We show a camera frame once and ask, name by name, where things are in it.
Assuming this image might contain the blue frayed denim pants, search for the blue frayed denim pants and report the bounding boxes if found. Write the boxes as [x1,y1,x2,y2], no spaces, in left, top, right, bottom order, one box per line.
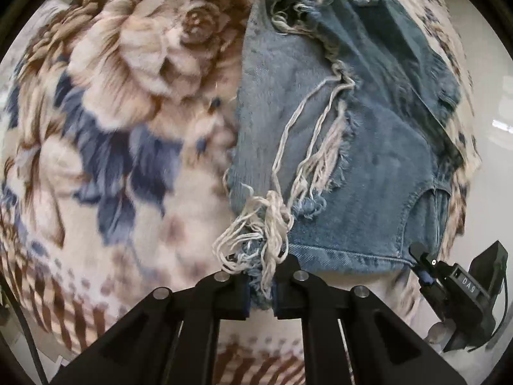
[215,0,463,307]

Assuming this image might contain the floral fleece blanket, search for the floral fleece blanket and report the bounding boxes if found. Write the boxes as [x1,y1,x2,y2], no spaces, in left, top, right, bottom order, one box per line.
[0,0,484,385]

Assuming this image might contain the black cable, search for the black cable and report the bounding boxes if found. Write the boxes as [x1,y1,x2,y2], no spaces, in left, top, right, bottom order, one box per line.
[0,275,51,385]

